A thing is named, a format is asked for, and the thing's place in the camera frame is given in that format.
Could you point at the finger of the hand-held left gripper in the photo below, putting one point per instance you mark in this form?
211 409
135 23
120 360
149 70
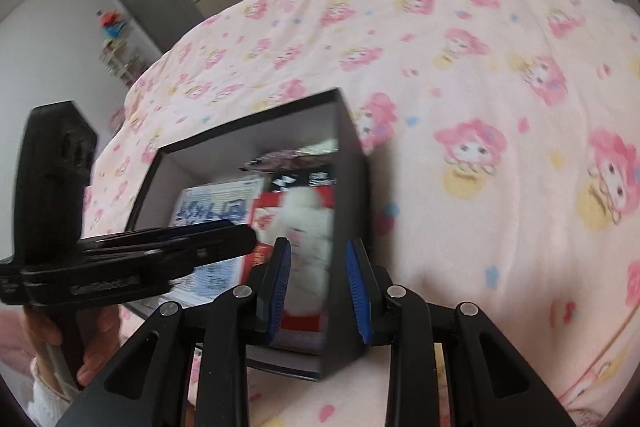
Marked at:
200 242

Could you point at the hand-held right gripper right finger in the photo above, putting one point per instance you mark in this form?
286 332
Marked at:
357 297

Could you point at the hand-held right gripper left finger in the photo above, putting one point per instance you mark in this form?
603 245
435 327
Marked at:
279 292

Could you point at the white dotted bead art kit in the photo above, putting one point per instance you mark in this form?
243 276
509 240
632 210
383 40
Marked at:
210 207

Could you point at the red printed packet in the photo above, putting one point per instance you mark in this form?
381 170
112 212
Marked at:
262 217

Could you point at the white fluffy plush toy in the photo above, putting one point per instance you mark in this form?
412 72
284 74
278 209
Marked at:
310 232

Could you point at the black cardboard box container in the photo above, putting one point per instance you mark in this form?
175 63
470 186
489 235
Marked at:
352 187

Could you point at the dark slim screen protector box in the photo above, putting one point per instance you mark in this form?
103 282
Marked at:
300 182

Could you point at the dark patterned packet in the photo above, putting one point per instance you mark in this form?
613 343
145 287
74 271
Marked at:
280 159

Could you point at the white fuzzy sleeved left forearm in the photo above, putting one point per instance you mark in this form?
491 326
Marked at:
50 402

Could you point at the person's left hand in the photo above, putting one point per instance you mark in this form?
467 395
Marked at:
102 337

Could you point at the pink cloth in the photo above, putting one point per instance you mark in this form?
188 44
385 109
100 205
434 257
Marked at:
12 337

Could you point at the pink printed blanket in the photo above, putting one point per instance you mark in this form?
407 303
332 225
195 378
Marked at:
475 82

